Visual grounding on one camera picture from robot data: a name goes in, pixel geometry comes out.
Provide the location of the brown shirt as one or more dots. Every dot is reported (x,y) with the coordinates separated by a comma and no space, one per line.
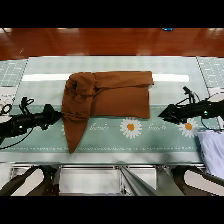
(113,98)

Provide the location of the white garment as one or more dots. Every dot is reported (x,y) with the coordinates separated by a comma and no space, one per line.
(213,150)

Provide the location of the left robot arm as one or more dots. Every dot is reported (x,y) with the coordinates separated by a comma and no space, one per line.
(18,122)

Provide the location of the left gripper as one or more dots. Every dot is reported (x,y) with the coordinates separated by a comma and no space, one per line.
(49,116)

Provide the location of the silver frame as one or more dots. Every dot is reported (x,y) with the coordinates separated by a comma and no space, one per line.
(100,180)

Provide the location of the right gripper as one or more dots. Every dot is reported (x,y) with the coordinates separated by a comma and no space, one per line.
(175,113)

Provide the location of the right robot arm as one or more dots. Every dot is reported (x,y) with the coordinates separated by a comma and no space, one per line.
(207,108)

